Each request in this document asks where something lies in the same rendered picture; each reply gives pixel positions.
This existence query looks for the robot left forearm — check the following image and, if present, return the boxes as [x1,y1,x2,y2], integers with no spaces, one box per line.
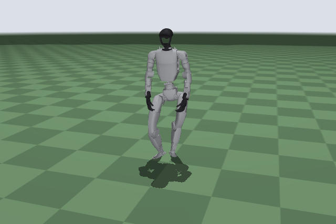
[183,72,192,99]

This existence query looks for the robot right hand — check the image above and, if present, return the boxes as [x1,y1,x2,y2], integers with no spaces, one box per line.
[145,91,154,111]

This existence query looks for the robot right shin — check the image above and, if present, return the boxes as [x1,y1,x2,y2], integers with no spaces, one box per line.
[148,134,164,154]

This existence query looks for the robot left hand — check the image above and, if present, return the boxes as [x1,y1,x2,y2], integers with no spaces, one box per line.
[176,93,188,112]

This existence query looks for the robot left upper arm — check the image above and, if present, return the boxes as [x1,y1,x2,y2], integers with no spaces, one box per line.
[177,50,191,79]

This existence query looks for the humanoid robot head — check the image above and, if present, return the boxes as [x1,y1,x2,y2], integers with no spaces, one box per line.
[159,28,173,51]

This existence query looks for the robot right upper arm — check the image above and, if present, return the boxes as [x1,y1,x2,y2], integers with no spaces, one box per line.
[147,50,156,78]

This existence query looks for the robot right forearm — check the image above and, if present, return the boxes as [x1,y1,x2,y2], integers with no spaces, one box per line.
[145,71,152,96]

